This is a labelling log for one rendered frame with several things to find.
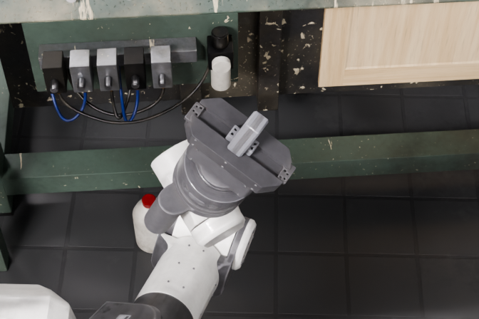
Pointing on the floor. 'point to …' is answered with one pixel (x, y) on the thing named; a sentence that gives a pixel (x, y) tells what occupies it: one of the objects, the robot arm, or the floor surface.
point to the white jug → (143, 238)
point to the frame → (304, 33)
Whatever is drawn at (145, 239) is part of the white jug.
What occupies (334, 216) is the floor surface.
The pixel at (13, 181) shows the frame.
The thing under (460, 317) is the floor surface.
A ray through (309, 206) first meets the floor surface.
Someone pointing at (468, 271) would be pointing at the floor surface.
